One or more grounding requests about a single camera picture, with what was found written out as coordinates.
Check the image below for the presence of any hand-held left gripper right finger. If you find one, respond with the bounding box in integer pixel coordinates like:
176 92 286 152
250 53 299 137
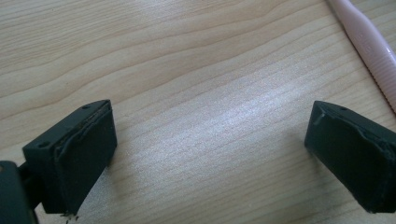
304 100 396 215

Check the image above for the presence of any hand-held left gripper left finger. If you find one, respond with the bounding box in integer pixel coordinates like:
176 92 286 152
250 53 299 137
21 99 119 217

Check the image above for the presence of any pink toothbrush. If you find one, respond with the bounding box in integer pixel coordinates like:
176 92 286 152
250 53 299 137
325 0 396 115

